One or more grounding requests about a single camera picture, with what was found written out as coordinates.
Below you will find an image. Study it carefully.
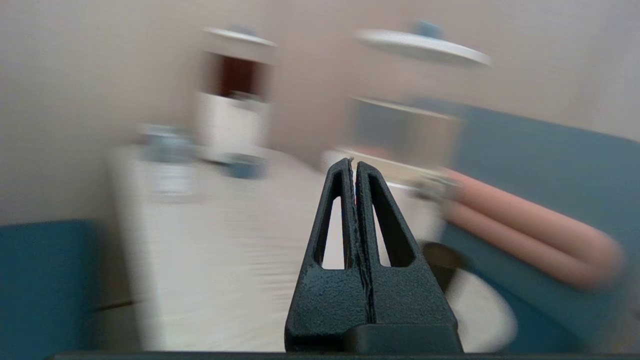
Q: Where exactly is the small blue round drip tray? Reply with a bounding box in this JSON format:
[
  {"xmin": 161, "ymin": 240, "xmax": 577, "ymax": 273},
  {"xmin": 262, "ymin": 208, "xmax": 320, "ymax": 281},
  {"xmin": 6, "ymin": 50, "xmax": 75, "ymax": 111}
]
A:
[{"xmin": 225, "ymin": 153, "xmax": 267, "ymax": 180}]

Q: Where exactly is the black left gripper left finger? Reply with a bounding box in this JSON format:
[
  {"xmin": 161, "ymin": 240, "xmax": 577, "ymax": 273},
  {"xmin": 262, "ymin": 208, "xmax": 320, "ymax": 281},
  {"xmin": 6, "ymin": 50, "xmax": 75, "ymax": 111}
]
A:
[{"xmin": 285, "ymin": 159, "xmax": 373, "ymax": 351}]

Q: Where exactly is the pink bolster cushion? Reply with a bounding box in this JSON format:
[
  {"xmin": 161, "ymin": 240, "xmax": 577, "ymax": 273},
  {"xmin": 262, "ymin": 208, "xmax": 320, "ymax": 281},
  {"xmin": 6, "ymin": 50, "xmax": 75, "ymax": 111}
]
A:
[{"xmin": 444, "ymin": 169, "xmax": 626, "ymax": 292}]

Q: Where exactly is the clear plastic bottle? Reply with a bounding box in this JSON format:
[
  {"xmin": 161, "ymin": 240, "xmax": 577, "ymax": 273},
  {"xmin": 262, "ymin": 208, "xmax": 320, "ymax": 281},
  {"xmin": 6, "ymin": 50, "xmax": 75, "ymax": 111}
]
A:
[{"xmin": 150, "ymin": 125, "xmax": 197, "ymax": 201}]

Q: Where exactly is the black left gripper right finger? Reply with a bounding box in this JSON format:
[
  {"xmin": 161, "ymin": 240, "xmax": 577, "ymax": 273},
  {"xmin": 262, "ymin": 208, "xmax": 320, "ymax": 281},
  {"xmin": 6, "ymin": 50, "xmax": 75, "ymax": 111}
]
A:
[{"xmin": 355, "ymin": 161, "xmax": 458, "ymax": 326}]

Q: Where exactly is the dark drink dispenser white base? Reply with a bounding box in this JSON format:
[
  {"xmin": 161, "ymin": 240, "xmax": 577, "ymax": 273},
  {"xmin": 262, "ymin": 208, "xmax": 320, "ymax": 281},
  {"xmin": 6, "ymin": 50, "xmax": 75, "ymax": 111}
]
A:
[{"xmin": 197, "ymin": 26, "xmax": 277, "ymax": 163}]

